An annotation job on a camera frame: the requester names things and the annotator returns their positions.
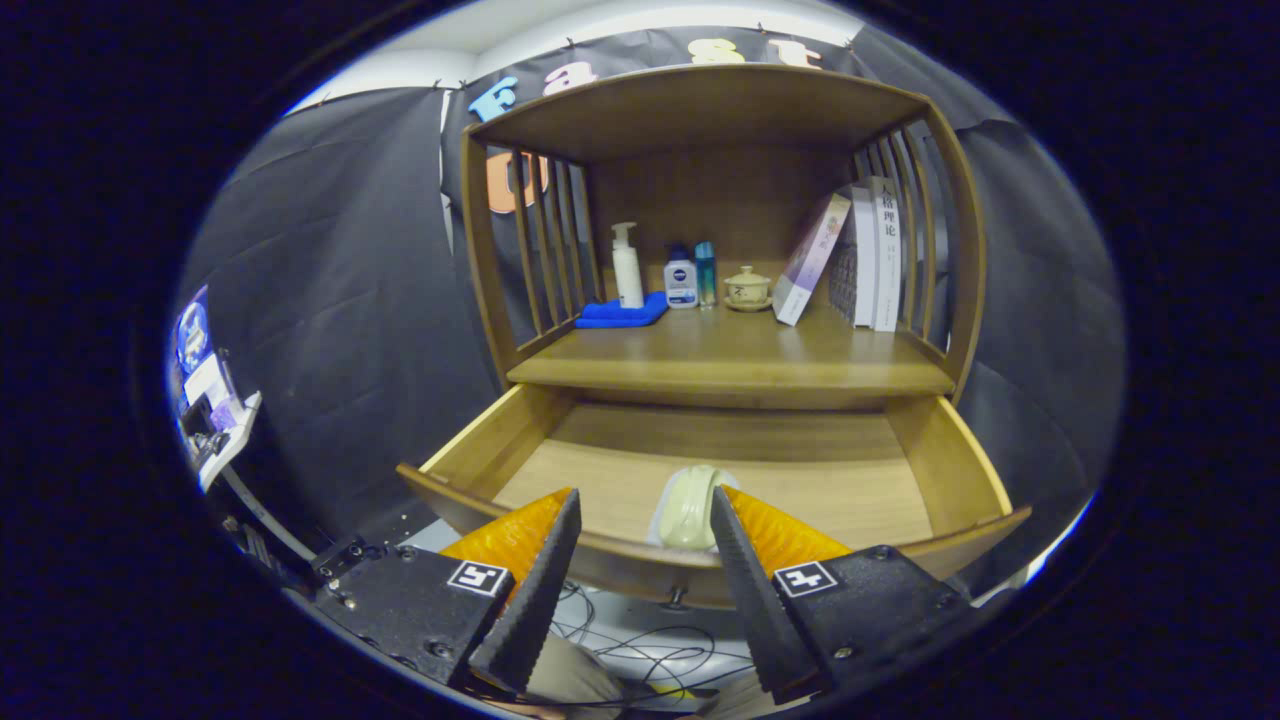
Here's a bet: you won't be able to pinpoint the white lotion bottle blue cap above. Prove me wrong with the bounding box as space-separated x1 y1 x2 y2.
664 245 699 310

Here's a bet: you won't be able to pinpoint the wooden drawer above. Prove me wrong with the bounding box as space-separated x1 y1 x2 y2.
395 383 1033 611

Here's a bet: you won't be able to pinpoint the wooden countertop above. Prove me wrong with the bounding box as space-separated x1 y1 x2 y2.
505 295 956 396

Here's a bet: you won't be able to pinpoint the black floor cables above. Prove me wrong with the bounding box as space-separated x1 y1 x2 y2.
545 580 761 713

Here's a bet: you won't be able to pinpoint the cream lidded tea cup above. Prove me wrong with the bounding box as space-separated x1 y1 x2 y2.
722 265 773 312

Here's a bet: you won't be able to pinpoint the blue folded cloth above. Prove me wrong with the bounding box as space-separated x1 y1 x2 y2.
575 291 669 329

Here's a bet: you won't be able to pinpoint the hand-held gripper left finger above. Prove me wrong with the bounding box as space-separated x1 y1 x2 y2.
313 487 583 696

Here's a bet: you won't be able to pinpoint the pale green teapot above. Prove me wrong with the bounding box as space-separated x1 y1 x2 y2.
648 465 741 551

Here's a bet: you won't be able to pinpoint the wooden cabinet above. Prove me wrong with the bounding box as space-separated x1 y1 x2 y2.
458 62 988 411

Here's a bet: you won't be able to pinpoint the black metal stand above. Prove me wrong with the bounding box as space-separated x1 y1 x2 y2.
218 465 386 601

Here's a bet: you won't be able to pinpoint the black patterned book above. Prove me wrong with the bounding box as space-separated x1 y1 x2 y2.
828 183 879 328

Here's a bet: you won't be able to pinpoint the purple and white book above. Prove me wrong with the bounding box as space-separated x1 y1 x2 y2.
772 192 853 327

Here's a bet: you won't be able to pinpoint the white pump bottle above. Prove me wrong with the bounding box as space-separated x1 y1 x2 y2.
611 221 646 310

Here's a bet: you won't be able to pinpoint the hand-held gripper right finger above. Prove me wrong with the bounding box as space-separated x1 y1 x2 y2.
709 484 986 706

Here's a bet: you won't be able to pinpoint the printed poster board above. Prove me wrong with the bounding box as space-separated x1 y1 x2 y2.
172 285 263 493

